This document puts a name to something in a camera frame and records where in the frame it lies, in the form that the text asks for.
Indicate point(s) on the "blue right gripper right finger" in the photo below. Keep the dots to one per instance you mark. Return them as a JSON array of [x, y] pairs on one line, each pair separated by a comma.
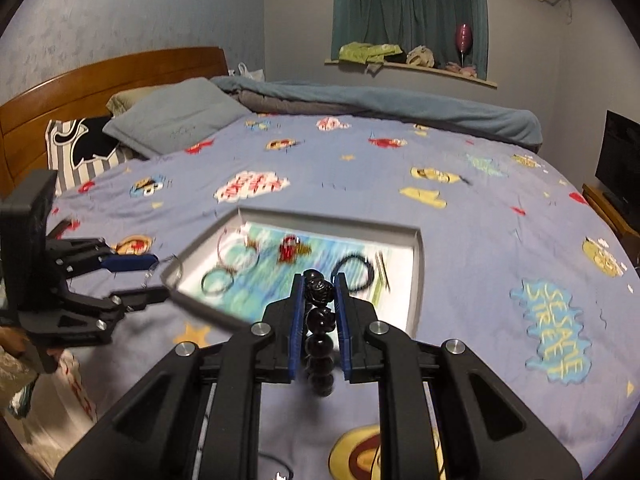
[[342, 324]]

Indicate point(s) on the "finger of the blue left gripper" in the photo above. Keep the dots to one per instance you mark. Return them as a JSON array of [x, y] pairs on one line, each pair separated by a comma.
[[129, 263]]

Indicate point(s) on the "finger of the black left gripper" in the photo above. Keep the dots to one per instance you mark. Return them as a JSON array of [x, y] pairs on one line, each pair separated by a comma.
[[138, 299]]

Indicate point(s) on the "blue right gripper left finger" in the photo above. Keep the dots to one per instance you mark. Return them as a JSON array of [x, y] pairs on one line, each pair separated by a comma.
[[296, 302]]

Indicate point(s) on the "thin silver ring bangle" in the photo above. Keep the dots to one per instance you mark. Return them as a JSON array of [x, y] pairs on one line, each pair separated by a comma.
[[217, 281]]

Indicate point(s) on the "long pearl hair pin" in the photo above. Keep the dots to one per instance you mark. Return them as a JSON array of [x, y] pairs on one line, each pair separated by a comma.
[[381, 264]]

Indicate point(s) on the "red bead gold ornament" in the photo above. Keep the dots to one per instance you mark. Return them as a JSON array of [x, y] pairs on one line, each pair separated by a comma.
[[291, 248]]

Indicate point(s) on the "printed blue-green paper sheet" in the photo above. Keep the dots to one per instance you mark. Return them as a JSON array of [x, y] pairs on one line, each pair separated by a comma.
[[251, 252]]

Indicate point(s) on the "grey shallow cardboard tray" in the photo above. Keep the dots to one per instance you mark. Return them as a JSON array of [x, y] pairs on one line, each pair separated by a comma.
[[187, 262]]

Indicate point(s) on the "black white striped cushion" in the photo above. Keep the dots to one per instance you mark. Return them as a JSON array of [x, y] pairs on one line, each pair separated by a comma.
[[79, 151]]

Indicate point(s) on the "grey-green pillow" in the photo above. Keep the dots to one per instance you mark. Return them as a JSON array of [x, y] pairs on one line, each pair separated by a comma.
[[175, 118]]

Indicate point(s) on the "wooden headboard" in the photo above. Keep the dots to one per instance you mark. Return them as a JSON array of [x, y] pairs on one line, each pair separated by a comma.
[[84, 92]]

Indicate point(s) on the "teal folded blanket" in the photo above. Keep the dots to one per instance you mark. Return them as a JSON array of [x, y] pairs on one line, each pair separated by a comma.
[[504, 124]]

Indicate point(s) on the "green cloth on sill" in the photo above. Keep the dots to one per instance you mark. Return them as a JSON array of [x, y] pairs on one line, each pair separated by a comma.
[[359, 53]]

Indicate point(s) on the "beige cloth on sill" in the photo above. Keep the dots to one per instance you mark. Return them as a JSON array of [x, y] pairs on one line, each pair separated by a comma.
[[421, 57]]

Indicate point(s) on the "wooden window sill shelf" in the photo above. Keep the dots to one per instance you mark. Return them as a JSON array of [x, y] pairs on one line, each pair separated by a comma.
[[375, 69]]

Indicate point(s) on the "pink balloon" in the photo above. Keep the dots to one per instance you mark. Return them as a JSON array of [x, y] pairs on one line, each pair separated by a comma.
[[463, 41]]

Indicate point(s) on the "teal window curtain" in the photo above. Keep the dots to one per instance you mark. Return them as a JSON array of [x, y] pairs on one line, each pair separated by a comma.
[[414, 23]]

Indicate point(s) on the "black television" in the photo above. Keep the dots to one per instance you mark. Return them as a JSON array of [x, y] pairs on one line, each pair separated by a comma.
[[619, 161]]

